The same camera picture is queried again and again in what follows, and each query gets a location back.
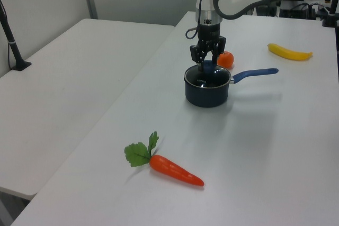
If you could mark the yellow toy banana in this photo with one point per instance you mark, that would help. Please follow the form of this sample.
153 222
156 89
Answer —
290 53

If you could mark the orange fruit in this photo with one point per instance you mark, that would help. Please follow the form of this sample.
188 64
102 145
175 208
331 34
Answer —
226 59

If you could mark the black clamp stand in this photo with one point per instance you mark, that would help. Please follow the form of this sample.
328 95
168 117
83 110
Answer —
331 15

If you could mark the black pole with white band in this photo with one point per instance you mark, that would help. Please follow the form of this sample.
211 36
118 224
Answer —
13 46

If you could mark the dark blue saucepan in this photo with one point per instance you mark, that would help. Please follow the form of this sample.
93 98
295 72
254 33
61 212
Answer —
206 96

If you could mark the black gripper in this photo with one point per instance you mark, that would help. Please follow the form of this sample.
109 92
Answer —
209 32

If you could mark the toy carrot with green leaves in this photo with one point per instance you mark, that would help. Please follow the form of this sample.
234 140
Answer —
172 169

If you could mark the black electronics equipment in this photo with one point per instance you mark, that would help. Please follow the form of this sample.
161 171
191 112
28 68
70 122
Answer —
296 11

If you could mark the glass lid with blue knob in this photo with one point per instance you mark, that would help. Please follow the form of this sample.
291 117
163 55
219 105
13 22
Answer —
208 67

